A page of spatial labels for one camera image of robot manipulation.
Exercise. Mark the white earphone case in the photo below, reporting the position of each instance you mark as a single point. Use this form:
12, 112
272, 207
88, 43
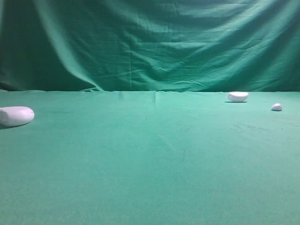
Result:
237, 96

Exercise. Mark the white oblong case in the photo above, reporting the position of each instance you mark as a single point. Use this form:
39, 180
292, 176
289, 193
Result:
14, 116

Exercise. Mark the green table cloth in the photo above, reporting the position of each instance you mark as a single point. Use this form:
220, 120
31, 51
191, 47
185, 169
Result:
151, 158

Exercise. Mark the green backdrop curtain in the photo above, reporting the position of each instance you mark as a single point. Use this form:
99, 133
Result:
150, 45

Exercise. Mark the small white earbud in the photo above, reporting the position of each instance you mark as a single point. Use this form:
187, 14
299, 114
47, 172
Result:
277, 107

